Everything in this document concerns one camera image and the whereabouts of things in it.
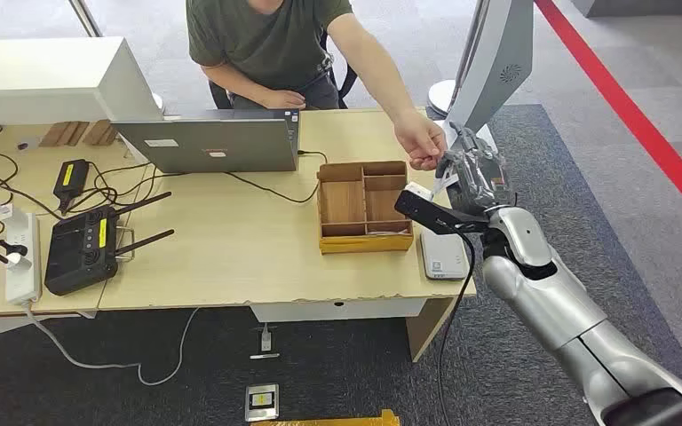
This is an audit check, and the black adapter cable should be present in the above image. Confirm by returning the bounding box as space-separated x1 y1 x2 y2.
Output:
58 162 189 216

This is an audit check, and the white ID card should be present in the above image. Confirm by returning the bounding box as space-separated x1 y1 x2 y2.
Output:
432 170 460 198

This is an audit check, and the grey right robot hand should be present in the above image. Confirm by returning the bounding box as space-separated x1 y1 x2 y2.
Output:
434 122 518 217

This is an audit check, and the metal floor socket plate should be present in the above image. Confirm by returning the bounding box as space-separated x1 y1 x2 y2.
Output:
244 383 281 423

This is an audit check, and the grey laptop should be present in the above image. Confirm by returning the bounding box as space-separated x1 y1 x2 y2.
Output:
110 107 302 175

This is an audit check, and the person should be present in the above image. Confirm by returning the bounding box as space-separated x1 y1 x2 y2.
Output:
185 0 449 173

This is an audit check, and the person's left hand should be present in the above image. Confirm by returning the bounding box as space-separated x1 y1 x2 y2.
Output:
393 110 449 173

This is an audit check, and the grey card reader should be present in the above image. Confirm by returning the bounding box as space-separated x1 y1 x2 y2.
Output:
418 227 472 281

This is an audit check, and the white power strip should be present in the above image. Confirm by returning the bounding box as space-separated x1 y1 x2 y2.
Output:
4 212 43 305

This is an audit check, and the wooden block holder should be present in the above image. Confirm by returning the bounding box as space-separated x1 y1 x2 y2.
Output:
39 121 91 147

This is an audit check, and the black remote controller with antennas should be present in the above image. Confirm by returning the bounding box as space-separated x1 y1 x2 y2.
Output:
44 191 176 297

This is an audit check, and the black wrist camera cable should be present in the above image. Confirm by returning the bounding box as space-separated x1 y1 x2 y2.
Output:
436 232 476 426

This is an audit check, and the black power adapter yellow label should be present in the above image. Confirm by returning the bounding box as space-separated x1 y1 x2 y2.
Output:
52 159 91 205

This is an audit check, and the wooden compartment box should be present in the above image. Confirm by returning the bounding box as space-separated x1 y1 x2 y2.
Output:
316 160 416 255

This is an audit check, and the white floor plug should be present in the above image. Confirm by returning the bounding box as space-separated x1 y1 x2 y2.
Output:
250 323 281 360

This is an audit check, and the person's right hand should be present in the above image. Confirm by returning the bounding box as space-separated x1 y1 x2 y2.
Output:
258 89 307 111

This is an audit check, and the grey kiosk stand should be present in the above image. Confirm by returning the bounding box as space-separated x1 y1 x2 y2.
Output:
426 0 535 160

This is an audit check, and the black right wrist camera bracket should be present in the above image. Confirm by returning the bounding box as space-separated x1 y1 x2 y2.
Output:
393 182 490 236

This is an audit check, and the white cabinet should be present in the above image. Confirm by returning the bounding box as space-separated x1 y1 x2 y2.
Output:
0 35 164 126

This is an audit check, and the black laptop cable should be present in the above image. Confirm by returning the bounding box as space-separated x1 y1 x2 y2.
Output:
223 149 329 205

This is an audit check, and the black plug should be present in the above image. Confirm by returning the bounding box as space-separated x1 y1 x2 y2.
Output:
0 234 29 265

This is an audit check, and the yellow board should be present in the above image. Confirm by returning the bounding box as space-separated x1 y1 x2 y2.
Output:
250 409 401 426

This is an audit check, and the grey metal post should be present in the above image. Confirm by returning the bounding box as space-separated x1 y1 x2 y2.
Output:
68 0 104 38

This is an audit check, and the white power strip cable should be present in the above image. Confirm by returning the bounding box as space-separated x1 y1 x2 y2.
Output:
23 303 201 388

